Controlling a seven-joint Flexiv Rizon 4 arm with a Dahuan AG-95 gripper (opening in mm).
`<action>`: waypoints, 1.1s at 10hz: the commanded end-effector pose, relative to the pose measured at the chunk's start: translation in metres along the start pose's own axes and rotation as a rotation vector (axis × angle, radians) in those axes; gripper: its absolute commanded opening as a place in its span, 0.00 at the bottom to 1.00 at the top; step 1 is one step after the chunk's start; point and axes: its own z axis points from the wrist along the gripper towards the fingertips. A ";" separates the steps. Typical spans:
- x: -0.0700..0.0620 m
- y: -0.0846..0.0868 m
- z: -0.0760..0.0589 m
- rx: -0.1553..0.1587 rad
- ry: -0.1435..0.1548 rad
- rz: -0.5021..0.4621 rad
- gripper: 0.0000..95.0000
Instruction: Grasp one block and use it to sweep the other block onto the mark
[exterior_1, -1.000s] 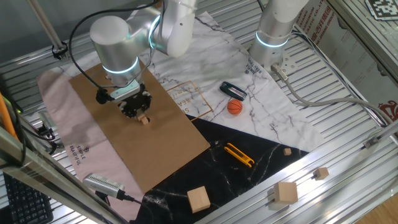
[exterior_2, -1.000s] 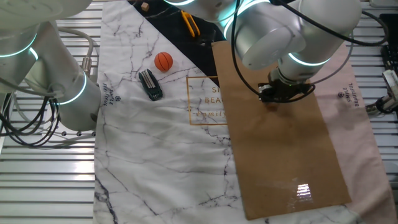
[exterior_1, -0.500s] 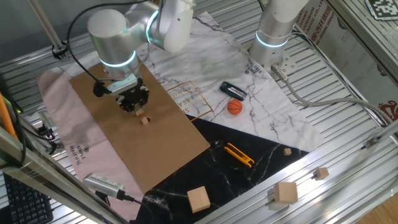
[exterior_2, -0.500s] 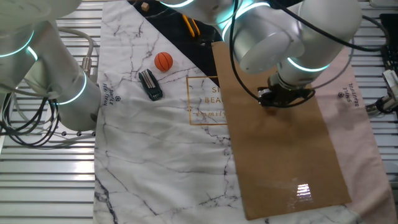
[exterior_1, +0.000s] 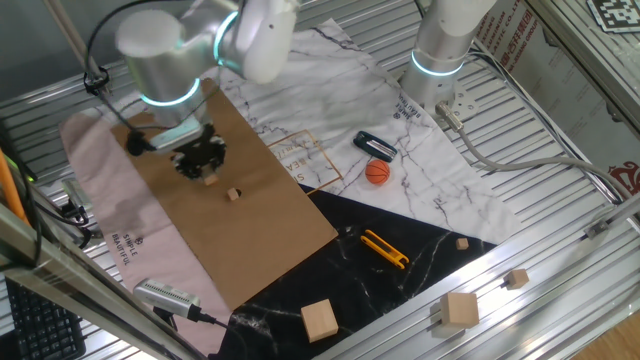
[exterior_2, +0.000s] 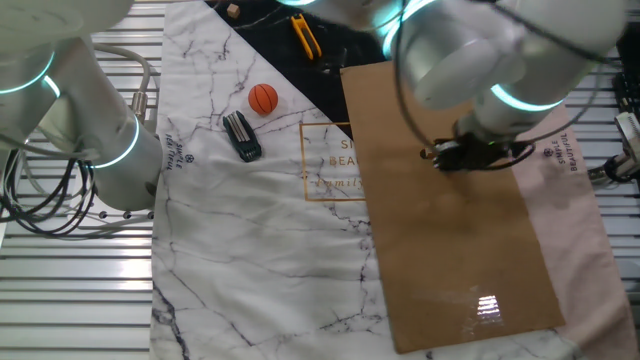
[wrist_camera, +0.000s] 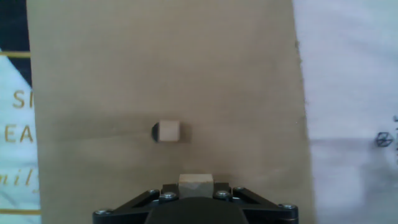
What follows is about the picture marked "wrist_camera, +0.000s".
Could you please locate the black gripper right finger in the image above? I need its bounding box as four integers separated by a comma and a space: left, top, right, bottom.
213, 183, 300, 224

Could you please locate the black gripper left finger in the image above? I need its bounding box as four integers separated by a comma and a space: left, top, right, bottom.
92, 183, 180, 224

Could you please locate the medium wooden block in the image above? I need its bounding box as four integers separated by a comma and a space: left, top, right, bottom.
178, 173, 215, 199

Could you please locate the small wooden cube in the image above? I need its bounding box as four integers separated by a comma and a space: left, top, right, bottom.
158, 120, 181, 143

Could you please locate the black round mark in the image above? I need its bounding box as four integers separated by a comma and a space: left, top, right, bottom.
150, 122, 160, 143

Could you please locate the brown cardboard sheet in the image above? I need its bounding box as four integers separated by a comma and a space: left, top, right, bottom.
26, 0, 317, 224

